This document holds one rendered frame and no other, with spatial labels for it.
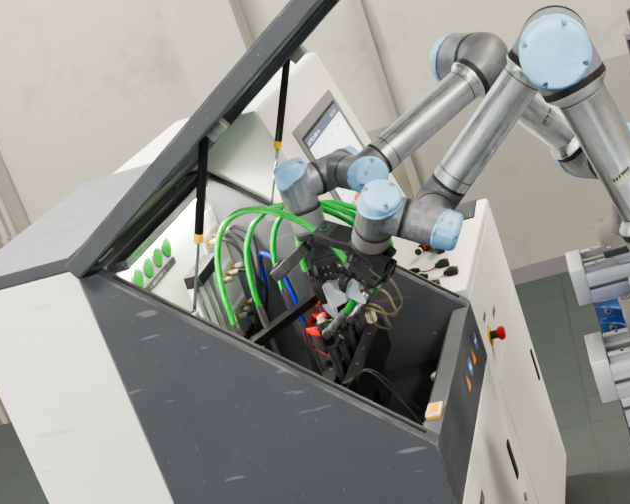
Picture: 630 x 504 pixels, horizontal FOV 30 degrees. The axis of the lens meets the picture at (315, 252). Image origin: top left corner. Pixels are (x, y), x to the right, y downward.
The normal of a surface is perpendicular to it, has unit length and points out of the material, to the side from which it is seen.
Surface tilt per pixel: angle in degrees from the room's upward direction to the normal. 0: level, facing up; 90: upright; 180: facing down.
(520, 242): 90
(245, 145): 90
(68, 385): 90
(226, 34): 90
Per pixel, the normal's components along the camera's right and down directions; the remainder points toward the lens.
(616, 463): -0.32, -0.90
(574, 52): -0.26, 0.25
